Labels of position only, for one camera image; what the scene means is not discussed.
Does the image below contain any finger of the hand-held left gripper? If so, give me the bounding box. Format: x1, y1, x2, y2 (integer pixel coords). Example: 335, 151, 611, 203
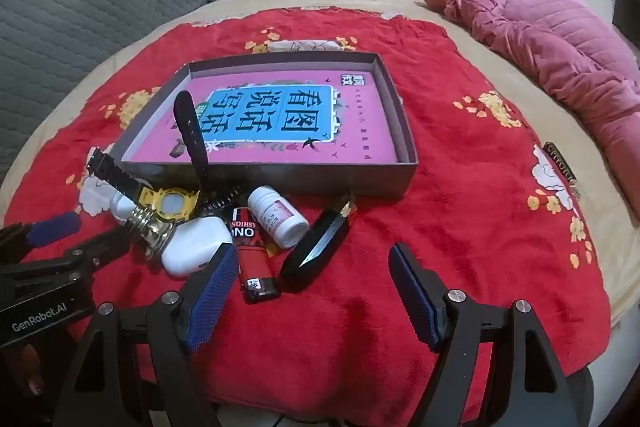
0, 212, 83, 264
66, 225, 134, 279

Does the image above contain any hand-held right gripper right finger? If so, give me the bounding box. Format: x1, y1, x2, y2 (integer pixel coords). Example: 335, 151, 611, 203
388, 243, 581, 427

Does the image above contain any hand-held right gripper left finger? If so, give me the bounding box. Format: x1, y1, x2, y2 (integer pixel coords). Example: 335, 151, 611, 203
55, 243, 240, 427

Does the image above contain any white bottle cap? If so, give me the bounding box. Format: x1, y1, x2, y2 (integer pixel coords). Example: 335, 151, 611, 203
109, 189, 138, 224

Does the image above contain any white earbud case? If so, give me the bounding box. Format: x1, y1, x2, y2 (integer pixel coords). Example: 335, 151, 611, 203
161, 217, 228, 279

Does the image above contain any small glass jar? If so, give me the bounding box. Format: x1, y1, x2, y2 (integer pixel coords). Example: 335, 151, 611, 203
125, 202, 176, 260

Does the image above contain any red lighter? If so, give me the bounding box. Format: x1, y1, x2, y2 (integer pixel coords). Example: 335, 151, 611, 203
226, 206, 281, 305

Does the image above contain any yellow watch black strap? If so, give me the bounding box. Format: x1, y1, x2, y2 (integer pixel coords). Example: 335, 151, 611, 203
86, 91, 211, 223

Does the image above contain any black hair clip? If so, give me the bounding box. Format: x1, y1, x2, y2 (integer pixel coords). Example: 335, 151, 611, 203
202, 184, 246, 212

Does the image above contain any white pill bottle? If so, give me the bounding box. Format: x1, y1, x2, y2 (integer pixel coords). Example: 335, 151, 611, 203
247, 186, 310, 249

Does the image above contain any black faceted lipstick tube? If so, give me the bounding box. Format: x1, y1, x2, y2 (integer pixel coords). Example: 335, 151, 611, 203
278, 192, 357, 293

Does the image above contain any grey cardboard box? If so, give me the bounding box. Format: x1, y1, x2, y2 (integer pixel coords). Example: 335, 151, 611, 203
107, 52, 418, 200

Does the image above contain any person's left hand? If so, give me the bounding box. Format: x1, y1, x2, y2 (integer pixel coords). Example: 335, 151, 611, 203
0, 344, 51, 408

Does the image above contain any red floral blanket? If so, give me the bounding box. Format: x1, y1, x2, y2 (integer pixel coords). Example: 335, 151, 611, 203
2, 7, 613, 427

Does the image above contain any pink book blue label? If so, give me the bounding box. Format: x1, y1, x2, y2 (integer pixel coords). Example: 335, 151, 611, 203
122, 69, 398, 165

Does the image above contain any grey quilted cover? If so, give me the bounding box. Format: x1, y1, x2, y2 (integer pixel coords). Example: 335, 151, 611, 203
0, 0, 243, 188

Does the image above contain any pink quilt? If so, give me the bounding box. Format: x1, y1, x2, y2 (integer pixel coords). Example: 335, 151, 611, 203
419, 0, 640, 228

